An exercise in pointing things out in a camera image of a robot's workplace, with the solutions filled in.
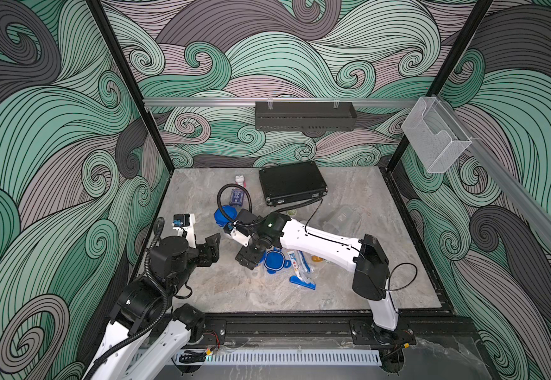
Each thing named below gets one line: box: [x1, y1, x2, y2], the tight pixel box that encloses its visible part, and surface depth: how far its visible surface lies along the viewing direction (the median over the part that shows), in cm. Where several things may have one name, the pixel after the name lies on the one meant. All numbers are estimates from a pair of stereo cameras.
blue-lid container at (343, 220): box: [323, 205, 361, 234], surface depth 102 cm
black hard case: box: [258, 160, 329, 207], surface depth 115 cm
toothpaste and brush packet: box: [287, 250, 315, 280], surface depth 87 cm
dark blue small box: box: [229, 188, 245, 207], surface depth 109 cm
